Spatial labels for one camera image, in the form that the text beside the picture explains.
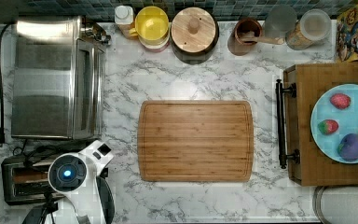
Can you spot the dark canister with wooden lid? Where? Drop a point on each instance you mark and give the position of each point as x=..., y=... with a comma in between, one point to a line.
x=194, y=34

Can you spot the pink bowl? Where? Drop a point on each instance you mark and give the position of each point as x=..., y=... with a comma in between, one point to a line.
x=156, y=48

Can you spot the yellow mug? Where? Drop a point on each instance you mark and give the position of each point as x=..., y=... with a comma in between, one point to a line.
x=151, y=25

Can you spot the wooden utensil cup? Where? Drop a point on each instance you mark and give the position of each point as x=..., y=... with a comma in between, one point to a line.
x=244, y=28

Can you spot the silver two-slot toaster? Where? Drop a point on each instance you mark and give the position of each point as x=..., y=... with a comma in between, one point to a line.
x=69, y=173

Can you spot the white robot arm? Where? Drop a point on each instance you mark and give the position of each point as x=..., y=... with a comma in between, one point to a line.
x=87, y=197

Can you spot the brown toast slice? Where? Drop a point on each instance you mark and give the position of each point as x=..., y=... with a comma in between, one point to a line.
x=28, y=176

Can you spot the wooden spoon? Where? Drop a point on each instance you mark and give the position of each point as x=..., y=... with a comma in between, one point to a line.
x=262, y=39

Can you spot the green red toy strawberry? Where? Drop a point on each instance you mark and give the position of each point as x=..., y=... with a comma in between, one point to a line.
x=327, y=126

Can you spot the white cap bottle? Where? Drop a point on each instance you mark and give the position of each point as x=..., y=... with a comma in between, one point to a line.
x=124, y=19

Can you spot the clear cereal jar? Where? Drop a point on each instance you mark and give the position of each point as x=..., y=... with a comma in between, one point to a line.
x=314, y=26

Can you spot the bamboo cutting board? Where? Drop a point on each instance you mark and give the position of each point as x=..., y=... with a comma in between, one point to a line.
x=200, y=141

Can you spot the wooden drawer box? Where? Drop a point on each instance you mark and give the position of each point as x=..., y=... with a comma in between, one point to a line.
x=297, y=93

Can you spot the stainless steel toaster oven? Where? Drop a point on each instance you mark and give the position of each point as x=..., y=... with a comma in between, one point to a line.
x=58, y=80

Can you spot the purple toy plum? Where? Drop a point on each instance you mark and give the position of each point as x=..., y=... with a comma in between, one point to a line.
x=348, y=147

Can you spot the frosted glass cup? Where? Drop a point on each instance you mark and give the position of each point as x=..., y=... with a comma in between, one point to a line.
x=280, y=21

